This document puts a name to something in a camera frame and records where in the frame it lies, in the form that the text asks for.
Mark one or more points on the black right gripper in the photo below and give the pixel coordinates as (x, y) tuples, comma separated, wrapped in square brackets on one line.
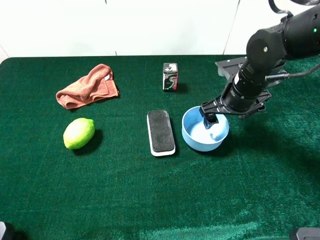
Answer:
[(245, 94)]

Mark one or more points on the light blue bowl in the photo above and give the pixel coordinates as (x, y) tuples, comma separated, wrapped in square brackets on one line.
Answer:
[(197, 136)]

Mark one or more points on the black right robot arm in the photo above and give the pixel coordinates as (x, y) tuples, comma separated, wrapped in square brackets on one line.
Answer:
[(296, 37)]

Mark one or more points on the black white board eraser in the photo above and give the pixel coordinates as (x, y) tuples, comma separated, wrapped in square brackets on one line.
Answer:
[(161, 138)]

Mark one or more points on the black gum box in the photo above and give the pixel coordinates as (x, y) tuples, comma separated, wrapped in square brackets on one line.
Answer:
[(170, 77)]

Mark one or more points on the green felt table cloth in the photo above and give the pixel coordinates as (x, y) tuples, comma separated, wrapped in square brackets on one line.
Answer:
[(262, 182)]

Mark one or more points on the orange-brown folded cloth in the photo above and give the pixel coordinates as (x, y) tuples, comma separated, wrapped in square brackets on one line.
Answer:
[(97, 85)]

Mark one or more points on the green lime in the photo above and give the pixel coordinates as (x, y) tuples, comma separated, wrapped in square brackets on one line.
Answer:
[(78, 133)]

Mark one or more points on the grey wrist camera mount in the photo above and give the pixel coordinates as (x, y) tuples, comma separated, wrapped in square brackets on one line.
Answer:
[(227, 68)]

